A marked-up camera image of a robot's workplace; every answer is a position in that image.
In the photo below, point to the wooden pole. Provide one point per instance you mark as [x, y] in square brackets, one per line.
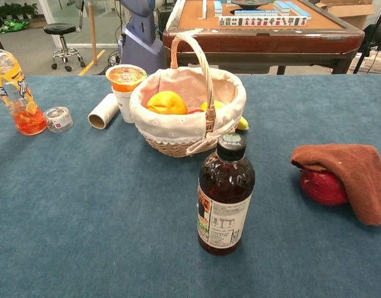
[92, 31]

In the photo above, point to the wicker basket with cloth liner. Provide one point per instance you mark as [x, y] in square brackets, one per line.
[178, 130]

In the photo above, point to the standing mahjong tile row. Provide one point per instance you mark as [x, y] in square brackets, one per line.
[262, 21]

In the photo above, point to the blue backed mahjong tile row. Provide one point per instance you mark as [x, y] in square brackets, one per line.
[255, 12]

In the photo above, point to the red fruit with netting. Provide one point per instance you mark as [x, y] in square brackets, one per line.
[195, 111]

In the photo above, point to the black swivel stool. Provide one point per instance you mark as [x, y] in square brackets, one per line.
[63, 37]

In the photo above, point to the green potted plants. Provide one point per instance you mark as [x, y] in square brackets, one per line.
[13, 10]

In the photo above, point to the brown towel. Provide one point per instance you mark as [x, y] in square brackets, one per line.
[358, 174]

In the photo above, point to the red apple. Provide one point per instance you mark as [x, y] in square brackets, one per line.
[322, 187]

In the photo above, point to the cardboard box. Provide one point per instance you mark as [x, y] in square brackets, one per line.
[348, 14]

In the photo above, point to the dark tea bottle black cap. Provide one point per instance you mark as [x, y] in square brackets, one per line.
[225, 198]

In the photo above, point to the yellow lemon wedge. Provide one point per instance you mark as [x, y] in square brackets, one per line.
[243, 123]

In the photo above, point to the blue backed mahjong tile stack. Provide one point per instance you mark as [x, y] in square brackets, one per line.
[218, 7]

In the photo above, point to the black round dish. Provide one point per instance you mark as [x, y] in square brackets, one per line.
[249, 3]

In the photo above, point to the black tripod stand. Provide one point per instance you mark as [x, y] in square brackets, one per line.
[376, 34]

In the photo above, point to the green bag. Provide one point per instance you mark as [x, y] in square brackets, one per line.
[10, 25]

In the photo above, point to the small clear plastic container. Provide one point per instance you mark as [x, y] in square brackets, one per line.
[57, 119]

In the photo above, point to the white lint roller roll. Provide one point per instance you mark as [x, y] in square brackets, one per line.
[103, 111]

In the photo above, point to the long blue mahjong tile wall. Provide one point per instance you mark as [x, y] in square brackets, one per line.
[294, 8]

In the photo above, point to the white plastic crate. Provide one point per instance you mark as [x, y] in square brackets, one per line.
[375, 63]

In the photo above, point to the orange drink plastic bottle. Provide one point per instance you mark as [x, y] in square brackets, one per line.
[13, 93]

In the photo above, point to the orange jelly cup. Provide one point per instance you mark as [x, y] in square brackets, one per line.
[125, 79]

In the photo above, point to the brown mahjong table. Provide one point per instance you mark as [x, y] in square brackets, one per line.
[258, 43]

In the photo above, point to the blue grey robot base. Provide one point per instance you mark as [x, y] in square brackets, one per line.
[141, 34]

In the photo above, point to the white paper cup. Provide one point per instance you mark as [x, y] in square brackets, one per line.
[125, 105]

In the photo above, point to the orange fruit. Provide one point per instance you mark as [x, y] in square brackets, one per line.
[166, 103]

